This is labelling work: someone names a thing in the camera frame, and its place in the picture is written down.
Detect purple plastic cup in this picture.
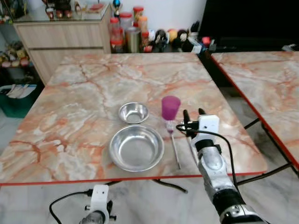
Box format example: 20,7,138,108
161,96,181,121

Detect silver metal spoon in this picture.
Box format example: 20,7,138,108
186,134,199,165

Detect silver metal fork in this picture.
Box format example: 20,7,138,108
164,120,182,170

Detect small steel bowl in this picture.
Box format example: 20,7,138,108
118,102,150,125

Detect large steel bowl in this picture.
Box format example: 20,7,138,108
109,125,165,172

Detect white and blue box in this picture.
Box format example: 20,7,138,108
189,40,205,53

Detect dark round bottle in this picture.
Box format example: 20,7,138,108
177,29,189,51

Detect yellow round container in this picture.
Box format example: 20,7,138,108
168,29,179,43

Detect black bottle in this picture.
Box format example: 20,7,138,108
154,29,170,51

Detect small red-lid jar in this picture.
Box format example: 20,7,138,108
141,31,151,50

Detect steel canister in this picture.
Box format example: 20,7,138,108
125,27,142,53

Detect black television screen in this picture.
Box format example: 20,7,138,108
199,0,299,49

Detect orange filled jar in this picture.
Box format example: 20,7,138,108
138,16,149,33

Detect small white object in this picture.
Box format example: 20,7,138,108
282,43,299,52

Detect tall red-lid plastic jar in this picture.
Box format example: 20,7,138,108
109,17,124,53

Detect clear red-lid jar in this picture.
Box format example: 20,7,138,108
119,12,134,29

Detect red-lid jar with label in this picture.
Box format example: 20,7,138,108
133,6,144,21

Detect dark blue globe trophy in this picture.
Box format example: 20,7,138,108
113,0,121,17

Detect green storage bin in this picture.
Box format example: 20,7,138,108
0,84,39,119

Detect red tray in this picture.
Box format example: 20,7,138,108
87,4,107,13

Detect light wooden cabinet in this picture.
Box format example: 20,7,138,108
13,4,113,84

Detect dark figurines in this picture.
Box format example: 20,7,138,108
44,0,74,20

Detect shelf with small goods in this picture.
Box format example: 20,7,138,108
0,41,29,69

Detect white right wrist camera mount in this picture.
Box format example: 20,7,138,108
198,115,220,143

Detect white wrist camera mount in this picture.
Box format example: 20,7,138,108
198,115,220,143
90,185,111,216

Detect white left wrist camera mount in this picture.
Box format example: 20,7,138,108
90,185,111,216

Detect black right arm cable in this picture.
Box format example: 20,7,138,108
176,124,239,187

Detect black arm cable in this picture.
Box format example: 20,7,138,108
49,189,94,224
176,124,239,187

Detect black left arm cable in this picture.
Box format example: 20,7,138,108
49,189,94,224

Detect black folding table frame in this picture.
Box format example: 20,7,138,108
236,117,299,187
108,179,188,194

